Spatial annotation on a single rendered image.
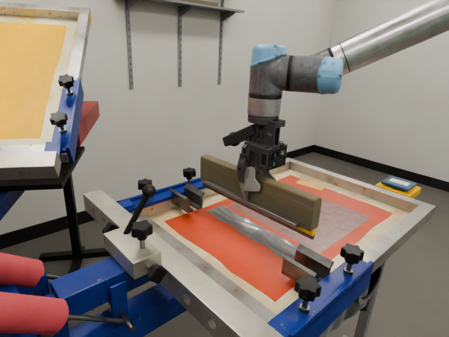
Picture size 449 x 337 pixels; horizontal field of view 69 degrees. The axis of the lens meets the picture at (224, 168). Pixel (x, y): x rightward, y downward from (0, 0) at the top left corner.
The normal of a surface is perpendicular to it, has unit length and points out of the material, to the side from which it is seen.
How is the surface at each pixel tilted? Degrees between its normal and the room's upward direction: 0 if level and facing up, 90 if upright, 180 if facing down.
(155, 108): 90
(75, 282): 0
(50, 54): 32
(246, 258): 0
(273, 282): 0
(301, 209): 91
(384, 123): 90
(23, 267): 56
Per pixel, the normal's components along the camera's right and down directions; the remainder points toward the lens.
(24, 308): 0.82, -0.41
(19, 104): 0.15, -0.61
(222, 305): 0.04, -0.93
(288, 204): -0.74, 0.22
